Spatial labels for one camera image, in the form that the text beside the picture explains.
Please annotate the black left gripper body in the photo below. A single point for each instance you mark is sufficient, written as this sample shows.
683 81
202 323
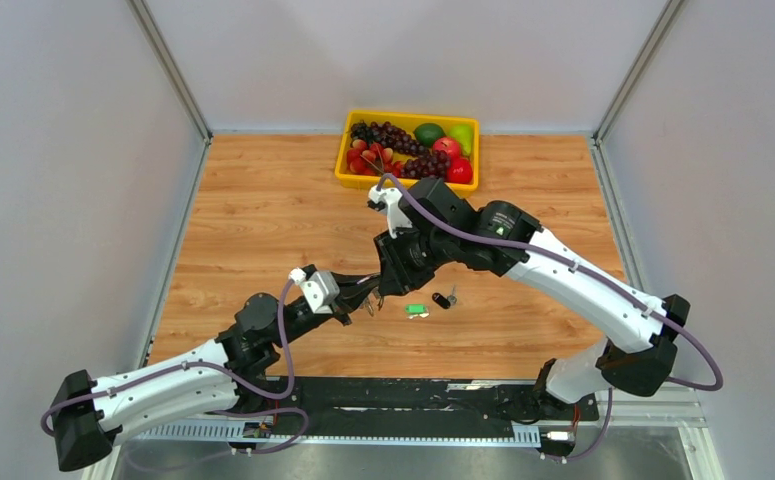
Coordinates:
342 306

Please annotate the yellow fruit tray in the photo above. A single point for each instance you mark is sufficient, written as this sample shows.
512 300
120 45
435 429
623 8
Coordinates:
409 122

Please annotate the green avocado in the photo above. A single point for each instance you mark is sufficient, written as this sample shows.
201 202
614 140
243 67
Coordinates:
428 133

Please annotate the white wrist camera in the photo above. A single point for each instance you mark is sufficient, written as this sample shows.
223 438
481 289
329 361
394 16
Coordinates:
320 289
385 200

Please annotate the dark grape bunch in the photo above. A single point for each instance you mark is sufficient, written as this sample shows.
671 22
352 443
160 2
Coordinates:
419 161

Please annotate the large silver keyring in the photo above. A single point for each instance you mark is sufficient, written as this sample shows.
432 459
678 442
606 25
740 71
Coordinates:
373 303

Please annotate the green key tag with key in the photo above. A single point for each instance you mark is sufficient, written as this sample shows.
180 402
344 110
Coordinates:
416 311

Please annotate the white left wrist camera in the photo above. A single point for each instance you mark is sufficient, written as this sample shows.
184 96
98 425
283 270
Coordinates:
320 289

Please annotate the black key tag with key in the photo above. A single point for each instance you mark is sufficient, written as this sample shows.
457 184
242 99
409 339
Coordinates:
446 301

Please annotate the green pear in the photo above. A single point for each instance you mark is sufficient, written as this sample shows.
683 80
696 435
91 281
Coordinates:
463 134

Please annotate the red tomato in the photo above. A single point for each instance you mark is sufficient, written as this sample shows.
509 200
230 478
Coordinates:
459 171

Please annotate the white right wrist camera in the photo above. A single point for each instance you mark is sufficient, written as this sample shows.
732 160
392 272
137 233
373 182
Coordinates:
385 200

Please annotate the red apple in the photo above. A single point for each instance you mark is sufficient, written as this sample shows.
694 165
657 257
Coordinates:
447 147

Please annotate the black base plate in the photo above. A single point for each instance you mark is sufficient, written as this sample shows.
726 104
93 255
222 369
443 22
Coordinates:
396 406

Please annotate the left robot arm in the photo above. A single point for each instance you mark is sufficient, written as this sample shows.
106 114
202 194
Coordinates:
90 416

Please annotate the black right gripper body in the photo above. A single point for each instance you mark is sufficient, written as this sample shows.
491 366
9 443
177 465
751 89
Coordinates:
412 257

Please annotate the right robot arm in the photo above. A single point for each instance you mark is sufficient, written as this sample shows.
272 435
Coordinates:
430 226

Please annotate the red strawberries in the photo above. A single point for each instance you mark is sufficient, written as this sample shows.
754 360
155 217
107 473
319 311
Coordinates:
362 158

